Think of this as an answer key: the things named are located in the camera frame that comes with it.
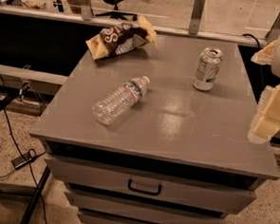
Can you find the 7up soda can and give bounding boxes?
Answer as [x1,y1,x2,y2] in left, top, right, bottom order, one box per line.
[192,47,223,91]

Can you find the clear plastic water bottle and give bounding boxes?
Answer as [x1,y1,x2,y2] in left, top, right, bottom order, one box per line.
[92,76,151,125]

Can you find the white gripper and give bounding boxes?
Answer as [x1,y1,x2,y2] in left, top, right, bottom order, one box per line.
[247,36,280,144]

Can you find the black drawer handle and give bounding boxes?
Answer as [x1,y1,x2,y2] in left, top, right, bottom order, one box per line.
[127,179,163,196]

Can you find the grey drawer cabinet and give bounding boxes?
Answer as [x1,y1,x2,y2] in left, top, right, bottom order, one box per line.
[31,35,280,224]

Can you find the black stand leg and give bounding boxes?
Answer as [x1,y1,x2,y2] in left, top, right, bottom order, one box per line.
[20,167,50,224]

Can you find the brown chip bag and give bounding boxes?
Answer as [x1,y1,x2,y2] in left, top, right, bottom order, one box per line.
[85,15,157,60]

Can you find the black power adapter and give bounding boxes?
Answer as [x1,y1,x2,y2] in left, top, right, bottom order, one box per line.
[11,153,36,170]

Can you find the black floor cable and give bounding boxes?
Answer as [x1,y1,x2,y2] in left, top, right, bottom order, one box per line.
[0,65,61,224]

